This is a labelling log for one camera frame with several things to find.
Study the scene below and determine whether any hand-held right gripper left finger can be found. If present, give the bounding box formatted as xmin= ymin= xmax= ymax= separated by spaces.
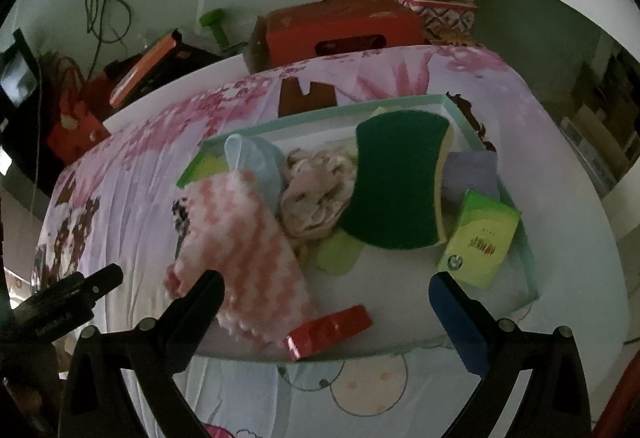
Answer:
xmin=59 ymin=269 xmax=226 ymax=438

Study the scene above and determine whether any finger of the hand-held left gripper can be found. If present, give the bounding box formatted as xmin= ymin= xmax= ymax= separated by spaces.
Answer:
xmin=15 ymin=263 xmax=124 ymax=316

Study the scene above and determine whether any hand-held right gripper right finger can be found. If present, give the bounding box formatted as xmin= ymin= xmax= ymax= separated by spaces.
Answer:
xmin=427 ymin=272 xmax=592 ymax=438

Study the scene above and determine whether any shallow teal cardboard box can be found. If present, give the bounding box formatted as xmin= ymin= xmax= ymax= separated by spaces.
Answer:
xmin=177 ymin=94 xmax=541 ymax=362

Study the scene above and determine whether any green tissue packet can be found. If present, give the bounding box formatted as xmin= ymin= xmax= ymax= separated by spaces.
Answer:
xmin=436 ymin=190 xmax=522 ymax=289

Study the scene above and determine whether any pink white wavy cloth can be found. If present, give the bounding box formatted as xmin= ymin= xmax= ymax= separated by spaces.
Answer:
xmin=165 ymin=169 xmax=321 ymax=350

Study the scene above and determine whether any red tape roll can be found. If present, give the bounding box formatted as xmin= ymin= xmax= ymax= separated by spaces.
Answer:
xmin=285 ymin=304 xmax=374 ymax=362

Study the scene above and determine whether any light green cloth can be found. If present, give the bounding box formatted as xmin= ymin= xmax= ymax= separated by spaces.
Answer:
xmin=315 ymin=235 xmax=364 ymax=276

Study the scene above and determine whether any purple cloth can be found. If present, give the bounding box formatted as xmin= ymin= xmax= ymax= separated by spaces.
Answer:
xmin=440 ymin=152 xmax=501 ymax=203

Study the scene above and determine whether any large green yellow sponge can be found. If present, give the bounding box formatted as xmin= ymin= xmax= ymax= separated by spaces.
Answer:
xmin=340 ymin=110 xmax=456 ymax=251

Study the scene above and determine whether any light blue face mask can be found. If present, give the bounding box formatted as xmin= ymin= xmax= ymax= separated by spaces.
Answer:
xmin=224 ymin=134 xmax=286 ymax=219

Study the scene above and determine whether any pink floral cloth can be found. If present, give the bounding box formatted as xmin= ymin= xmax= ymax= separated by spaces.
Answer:
xmin=279 ymin=148 xmax=360 ymax=243

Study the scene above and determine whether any printed blanket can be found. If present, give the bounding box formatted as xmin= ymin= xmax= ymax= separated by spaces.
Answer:
xmin=32 ymin=42 xmax=626 ymax=438

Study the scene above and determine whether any red gift bag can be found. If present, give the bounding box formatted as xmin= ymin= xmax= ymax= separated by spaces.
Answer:
xmin=47 ymin=58 xmax=112 ymax=165

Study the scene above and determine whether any black monitor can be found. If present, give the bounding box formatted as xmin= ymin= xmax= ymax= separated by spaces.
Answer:
xmin=0 ymin=28 xmax=45 ymax=159

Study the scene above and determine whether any flat orange box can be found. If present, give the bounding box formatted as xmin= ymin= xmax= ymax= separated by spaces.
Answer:
xmin=109 ymin=32 xmax=183 ymax=107

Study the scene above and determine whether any brown cardboard box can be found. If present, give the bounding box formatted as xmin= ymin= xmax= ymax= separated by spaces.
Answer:
xmin=560 ymin=62 xmax=631 ymax=189

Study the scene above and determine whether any black box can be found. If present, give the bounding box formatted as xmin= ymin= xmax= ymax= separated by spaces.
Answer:
xmin=145 ymin=42 xmax=222 ymax=89

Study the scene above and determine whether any green dumbbell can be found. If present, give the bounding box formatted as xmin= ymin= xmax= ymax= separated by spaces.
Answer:
xmin=199 ymin=8 xmax=247 ymax=54

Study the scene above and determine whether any patterned tin box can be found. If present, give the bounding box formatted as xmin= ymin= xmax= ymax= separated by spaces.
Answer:
xmin=385 ymin=0 xmax=478 ymax=44

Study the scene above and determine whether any red cardboard box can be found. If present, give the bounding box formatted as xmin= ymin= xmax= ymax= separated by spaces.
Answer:
xmin=245 ymin=0 xmax=426 ymax=73

